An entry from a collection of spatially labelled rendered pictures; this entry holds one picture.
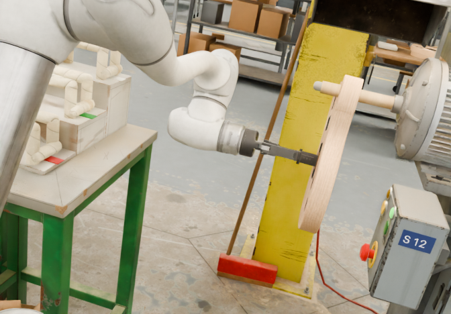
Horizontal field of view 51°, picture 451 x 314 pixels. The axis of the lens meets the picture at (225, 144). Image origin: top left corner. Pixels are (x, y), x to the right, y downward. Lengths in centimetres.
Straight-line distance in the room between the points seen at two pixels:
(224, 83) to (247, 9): 483
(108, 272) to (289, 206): 94
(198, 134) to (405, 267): 60
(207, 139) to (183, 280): 130
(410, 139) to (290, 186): 120
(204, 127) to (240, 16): 489
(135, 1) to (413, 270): 72
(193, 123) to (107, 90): 33
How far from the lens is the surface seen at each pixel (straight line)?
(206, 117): 126
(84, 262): 251
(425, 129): 115
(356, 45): 210
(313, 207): 112
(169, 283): 242
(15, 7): 85
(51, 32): 84
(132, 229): 174
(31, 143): 128
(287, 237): 243
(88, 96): 144
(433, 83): 116
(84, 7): 80
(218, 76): 126
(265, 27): 603
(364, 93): 123
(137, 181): 164
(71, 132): 137
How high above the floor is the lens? 152
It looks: 22 degrees down
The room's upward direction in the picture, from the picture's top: 11 degrees clockwise
